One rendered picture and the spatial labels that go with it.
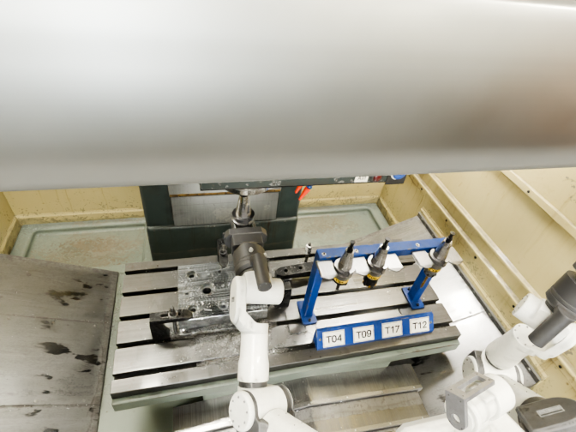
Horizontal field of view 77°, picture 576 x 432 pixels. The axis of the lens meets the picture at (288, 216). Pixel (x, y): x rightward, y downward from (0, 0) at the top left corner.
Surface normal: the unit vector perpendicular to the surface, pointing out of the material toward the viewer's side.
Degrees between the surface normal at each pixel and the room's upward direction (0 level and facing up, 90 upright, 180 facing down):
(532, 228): 90
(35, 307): 24
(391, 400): 7
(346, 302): 0
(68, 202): 90
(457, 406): 84
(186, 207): 90
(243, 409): 59
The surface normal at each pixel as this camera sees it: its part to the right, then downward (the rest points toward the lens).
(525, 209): -0.97, 0.07
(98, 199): 0.22, 0.67
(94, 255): 0.11, -0.74
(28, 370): 0.50, -0.70
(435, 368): -0.29, -0.65
